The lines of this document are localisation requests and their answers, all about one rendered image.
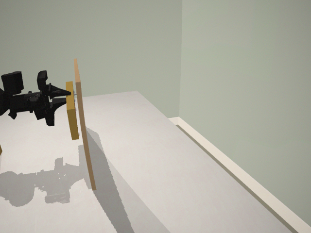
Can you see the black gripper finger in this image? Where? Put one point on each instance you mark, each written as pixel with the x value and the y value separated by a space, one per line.
pixel 57 92
pixel 56 103

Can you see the picture frame with red picture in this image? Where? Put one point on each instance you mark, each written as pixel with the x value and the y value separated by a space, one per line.
pixel 71 111

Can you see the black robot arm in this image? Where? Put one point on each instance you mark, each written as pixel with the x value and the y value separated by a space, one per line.
pixel 13 84

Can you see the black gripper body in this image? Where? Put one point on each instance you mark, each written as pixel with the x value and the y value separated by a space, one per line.
pixel 44 90

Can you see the tan flat board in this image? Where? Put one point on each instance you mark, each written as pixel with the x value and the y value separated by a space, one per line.
pixel 83 124

